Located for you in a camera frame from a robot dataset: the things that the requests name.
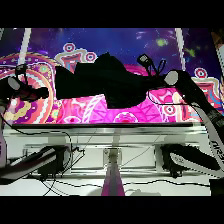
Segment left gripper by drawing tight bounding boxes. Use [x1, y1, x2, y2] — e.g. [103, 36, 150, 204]
[20, 85, 51, 102]

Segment black pants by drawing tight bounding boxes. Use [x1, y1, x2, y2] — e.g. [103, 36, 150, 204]
[54, 52, 168, 110]

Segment silver frame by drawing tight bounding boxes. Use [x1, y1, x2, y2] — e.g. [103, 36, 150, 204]
[0, 123, 224, 197]

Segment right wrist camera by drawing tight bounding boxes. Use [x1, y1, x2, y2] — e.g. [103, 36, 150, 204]
[136, 53, 153, 76]

